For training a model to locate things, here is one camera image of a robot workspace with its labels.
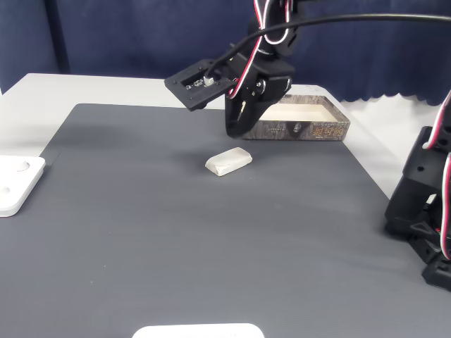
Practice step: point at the white block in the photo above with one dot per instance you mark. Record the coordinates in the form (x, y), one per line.
(229, 160)

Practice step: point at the printed cardboard box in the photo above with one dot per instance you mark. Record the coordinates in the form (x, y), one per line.
(317, 132)

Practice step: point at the dark blue curtain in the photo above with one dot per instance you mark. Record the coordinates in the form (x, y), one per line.
(141, 35)

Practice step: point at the grey table mat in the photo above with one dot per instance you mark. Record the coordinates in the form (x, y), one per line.
(176, 229)

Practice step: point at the white rounded flat object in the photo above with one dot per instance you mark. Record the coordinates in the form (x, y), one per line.
(197, 331)

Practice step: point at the white tray with round knobs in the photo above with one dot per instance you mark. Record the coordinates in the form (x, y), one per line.
(24, 183)

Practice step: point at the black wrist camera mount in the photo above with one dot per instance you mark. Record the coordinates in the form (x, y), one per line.
(197, 95)

